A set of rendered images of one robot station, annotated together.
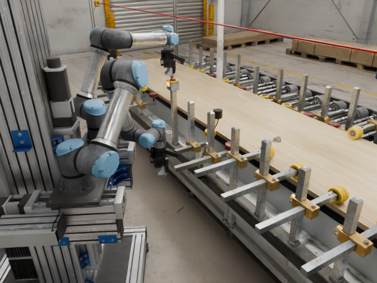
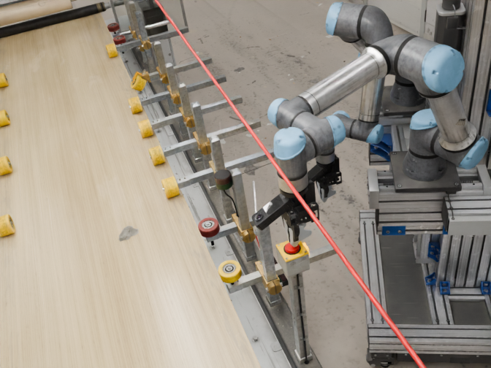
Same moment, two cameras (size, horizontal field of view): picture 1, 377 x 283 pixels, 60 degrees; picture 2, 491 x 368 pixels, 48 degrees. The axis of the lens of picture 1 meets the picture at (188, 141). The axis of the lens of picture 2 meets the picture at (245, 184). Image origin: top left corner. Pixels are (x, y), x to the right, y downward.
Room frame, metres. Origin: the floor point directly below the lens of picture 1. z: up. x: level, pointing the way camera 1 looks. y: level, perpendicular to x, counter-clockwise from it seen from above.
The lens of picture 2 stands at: (3.37, 0.27, 2.32)
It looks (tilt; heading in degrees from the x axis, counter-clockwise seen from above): 39 degrees down; 194
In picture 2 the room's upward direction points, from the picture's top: 9 degrees counter-clockwise
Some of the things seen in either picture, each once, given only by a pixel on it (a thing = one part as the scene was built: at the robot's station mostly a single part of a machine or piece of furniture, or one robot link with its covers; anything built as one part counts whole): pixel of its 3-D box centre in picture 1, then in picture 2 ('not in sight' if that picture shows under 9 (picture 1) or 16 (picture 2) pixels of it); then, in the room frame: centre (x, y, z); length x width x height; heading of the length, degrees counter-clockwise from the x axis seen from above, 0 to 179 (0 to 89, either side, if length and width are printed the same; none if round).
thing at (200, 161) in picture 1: (205, 160); (258, 219); (1.80, -0.10, 0.84); 0.43 x 0.03 x 0.04; 119
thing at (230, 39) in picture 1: (240, 37); not in sight; (10.28, -1.65, 0.23); 2.41 x 0.77 x 0.17; 124
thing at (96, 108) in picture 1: (95, 113); (429, 131); (1.74, 0.53, 1.21); 0.13 x 0.12 x 0.14; 44
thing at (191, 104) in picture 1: (191, 133); (268, 264); (2.09, -0.02, 0.90); 0.03 x 0.03 x 0.48; 29
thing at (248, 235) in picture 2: (212, 155); (242, 227); (1.85, -0.16, 0.85); 0.13 x 0.06 x 0.05; 29
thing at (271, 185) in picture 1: (266, 179); (202, 142); (1.41, -0.39, 0.95); 0.13 x 0.06 x 0.05; 29
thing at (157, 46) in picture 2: not in sight; (166, 82); (0.77, -0.74, 0.91); 0.03 x 0.03 x 0.48; 29
